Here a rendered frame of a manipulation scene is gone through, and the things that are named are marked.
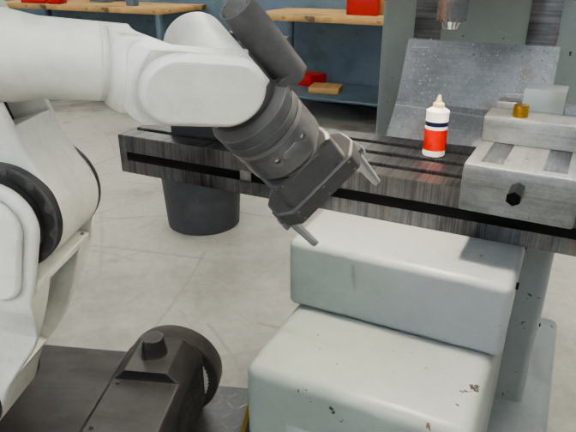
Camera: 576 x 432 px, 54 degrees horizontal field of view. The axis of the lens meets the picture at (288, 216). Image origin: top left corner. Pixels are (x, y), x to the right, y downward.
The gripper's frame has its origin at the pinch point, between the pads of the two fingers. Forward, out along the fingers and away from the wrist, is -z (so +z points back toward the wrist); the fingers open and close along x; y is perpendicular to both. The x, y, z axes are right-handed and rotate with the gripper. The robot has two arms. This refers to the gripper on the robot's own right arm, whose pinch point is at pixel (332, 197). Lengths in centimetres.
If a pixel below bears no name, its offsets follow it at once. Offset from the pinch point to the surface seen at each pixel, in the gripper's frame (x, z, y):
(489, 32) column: 52, -40, 41
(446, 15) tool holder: 33.7, -10.2, 20.6
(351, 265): -4.4, -20.0, 6.5
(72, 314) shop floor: -99, -82, 137
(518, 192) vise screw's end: 17.6, -15.6, -7.6
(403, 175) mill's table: 12.1, -22.9, 14.4
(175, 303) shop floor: -69, -107, 125
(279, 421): -27.4, -21.7, -3.2
